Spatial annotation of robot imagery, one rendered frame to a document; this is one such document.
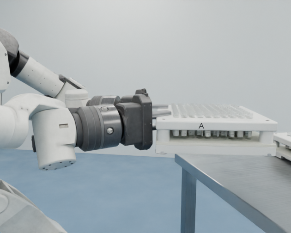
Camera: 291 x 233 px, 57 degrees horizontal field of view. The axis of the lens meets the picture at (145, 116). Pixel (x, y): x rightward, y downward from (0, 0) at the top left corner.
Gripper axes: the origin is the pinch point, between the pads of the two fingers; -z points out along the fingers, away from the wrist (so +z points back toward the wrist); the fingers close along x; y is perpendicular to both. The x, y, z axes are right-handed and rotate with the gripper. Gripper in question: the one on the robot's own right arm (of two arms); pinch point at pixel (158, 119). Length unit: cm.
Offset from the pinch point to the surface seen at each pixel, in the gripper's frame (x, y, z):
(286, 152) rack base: 16, -1, -49
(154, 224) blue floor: 107, -115, -66
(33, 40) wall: -55, -362, -20
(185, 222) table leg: 42, -19, -23
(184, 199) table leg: 33.6, -19.7, -22.6
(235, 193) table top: 18.2, 8.8, -15.7
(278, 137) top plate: 12, -4, -49
